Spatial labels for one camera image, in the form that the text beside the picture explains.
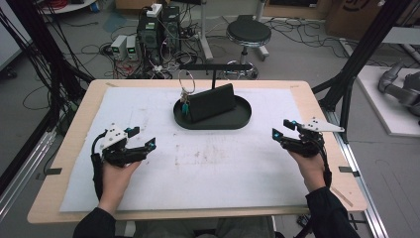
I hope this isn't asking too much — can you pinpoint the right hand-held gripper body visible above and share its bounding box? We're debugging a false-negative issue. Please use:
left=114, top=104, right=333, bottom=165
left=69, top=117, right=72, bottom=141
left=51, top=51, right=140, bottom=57
left=280, top=116, right=346, bottom=159

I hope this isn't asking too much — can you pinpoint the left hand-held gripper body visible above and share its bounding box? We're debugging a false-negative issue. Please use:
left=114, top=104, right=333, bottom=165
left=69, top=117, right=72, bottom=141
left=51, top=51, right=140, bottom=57
left=99, top=122, right=148, bottom=169

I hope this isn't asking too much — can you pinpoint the person's right hand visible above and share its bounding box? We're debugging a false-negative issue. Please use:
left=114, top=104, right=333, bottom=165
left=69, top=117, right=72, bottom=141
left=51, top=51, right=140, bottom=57
left=287, top=150, right=327, bottom=193

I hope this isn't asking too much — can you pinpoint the person's left hand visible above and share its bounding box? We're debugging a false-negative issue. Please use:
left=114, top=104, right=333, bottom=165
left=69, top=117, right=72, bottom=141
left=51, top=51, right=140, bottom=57
left=97, top=160, right=143, bottom=216

